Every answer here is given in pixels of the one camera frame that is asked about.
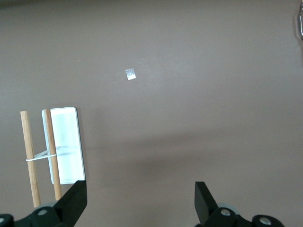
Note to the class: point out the small clear tape piece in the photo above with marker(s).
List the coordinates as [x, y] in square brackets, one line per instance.
[130, 74]

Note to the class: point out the white rack base tray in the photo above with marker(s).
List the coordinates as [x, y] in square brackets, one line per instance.
[66, 142]

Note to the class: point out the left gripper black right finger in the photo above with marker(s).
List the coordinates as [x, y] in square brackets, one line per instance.
[206, 208]

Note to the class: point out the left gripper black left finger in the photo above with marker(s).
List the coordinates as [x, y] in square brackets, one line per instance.
[71, 203]

